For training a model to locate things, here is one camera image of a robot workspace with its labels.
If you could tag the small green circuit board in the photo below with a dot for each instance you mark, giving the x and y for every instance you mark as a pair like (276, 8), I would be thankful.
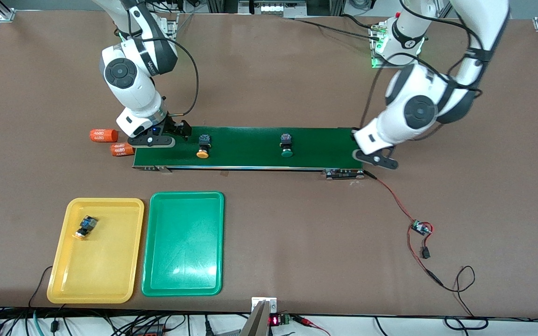
(421, 227)

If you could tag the red clip test lead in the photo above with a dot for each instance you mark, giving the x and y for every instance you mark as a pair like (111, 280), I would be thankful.
(304, 320)

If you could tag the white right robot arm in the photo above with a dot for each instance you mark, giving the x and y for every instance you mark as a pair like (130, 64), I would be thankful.
(124, 74)

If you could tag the red digit display module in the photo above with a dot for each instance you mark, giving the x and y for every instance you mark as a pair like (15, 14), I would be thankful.
(274, 320)

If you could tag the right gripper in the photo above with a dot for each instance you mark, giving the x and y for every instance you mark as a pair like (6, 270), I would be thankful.
(172, 125)

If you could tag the yellow mushroom push button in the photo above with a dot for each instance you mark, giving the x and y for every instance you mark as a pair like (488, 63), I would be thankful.
(84, 227)
(202, 153)

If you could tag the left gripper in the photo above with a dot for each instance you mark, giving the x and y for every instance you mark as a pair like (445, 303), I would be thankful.
(356, 135)

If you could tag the green conveyor belt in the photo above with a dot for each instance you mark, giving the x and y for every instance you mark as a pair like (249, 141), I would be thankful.
(245, 154)

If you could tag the green mushroom push button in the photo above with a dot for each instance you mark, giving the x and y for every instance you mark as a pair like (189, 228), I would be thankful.
(286, 152)

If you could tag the green plastic tray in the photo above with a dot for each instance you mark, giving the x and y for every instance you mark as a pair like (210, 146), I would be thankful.
(182, 242)

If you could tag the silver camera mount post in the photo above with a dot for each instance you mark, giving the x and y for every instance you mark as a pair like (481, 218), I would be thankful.
(259, 322)

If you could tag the grey control box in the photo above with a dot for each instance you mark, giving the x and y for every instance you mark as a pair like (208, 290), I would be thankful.
(273, 8)

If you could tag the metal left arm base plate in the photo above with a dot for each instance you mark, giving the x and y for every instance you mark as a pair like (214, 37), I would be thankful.
(374, 56)

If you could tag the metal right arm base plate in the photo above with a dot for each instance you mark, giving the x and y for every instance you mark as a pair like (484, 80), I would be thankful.
(172, 25)

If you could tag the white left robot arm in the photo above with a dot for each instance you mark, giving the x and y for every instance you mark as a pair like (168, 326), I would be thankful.
(418, 109)

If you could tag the yellow plastic tray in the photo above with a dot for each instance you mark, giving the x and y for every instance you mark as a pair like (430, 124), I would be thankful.
(105, 261)

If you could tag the orange cylindrical battery cell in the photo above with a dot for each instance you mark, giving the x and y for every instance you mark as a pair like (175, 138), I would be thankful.
(122, 150)
(103, 135)

